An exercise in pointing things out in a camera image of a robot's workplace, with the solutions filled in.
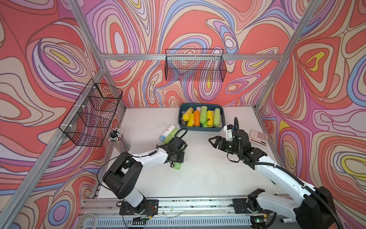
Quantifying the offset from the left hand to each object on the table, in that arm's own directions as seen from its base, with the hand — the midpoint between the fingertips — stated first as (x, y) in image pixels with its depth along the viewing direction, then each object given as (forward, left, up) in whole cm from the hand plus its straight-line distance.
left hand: (183, 158), depth 90 cm
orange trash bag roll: (+30, -10, +6) cm, 32 cm away
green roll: (+31, -15, +7) cm, 36 cm away
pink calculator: (+15, -53, +1) cm, 55 cm away
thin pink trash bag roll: (+41, -12, +4) cm, 43 cm away
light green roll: (+28, -25, +8) cm, 38 cm away
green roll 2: (-6, +3, +2) cm, 7 cm away
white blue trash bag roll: (+14, +14, +4) cm, 20 cm away
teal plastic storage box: (+43, +1, +4) cm, 44 cm away
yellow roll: (+30, -2, +7) cm, 31 cm away
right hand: (+1, -17, +14) cm, 22 cm away
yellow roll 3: (+27, -20, +8) cm, 35 cm away
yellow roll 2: (+26, -5, +3) cm, 27 cm away
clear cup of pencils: (+5, +39, +8) cm, 40 cm away
